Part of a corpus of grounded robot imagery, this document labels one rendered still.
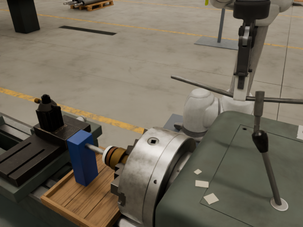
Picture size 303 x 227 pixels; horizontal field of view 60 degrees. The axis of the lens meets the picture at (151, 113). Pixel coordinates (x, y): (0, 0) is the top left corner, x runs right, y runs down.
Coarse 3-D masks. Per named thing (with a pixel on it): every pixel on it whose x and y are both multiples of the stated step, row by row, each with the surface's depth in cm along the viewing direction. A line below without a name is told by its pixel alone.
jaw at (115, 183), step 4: (120, 164) 88; (124, 164) 89; (116, 168) 88; (120, 168) 86; (116, 172) 85; (120, 172) 85; (116, 176) 84; (120, 176) 83; (116, 180) 81; (112, 184) 80; (116, 184) 80; (112, 188) 80; (116, 188) 79; (112, 192) 81; (116, 192) 80; (120, 196) 77; (124, 196) 76; (120, 200) 78; (124, 200) 77; (124, 204) 78
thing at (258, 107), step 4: (256, 92) 65; (260, 92) 65; (264, 92) 65; (256, 96) 66; (260, 96) 65; (256, 100) 66; (260, 100) 65; (256, 104) 66; (260, 104) 65; (256, 108) 66; (260, 108) 65; (256, 112) 66; (260, 112) 66; (256, 116) 66; (260, 116) 66; (256, 120) 67; (256, 124) 67; (256, 128) 67
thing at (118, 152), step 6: (108, 150) 93; (114, 150) 93; (120, 150) 92; (108, 156) 92; (114, 156) 91; (120, 156) 89; (126, 156) 91; (108, 162) 92; (114, 162) 90; (114, 168) 91
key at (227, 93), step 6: (174, 78) 73; (180, 78) 72; (186, 78) 72; (192, 84) 71; (198, 84) 71; (204, 84) 70; (210, 90) 70; (216, 90) 69; (222, 90) 69; (228, 96) 69; (246, 96) 67; (252, 96) 66; (276, 102) 64; (282, 102) 64; (288, 102) 63; (294, 102) 63; (300, 102) 62
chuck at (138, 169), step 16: (160, 128) 86; (144, 144) 78; (160, 144) 77; (128, 160) 76; (144, 160) 74; (128, 176) 74; (144, 176) 73; (128, 192) 74; (144, 192) 72; (128, 208) 77; (144, 224) 78
